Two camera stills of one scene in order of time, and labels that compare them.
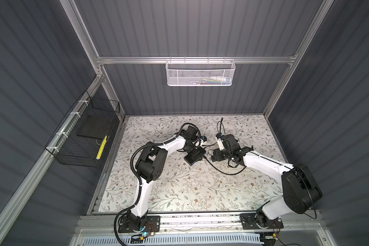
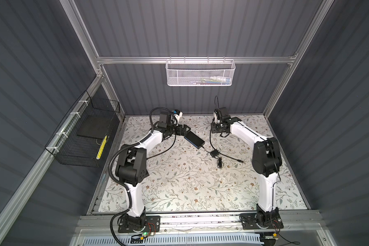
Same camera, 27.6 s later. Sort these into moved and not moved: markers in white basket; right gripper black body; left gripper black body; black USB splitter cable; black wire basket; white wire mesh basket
Moved: left gripper black body; right gripper black body; black USB splitter cable
Not moved: white wire mesh basket; markers in white basket; black wire basket
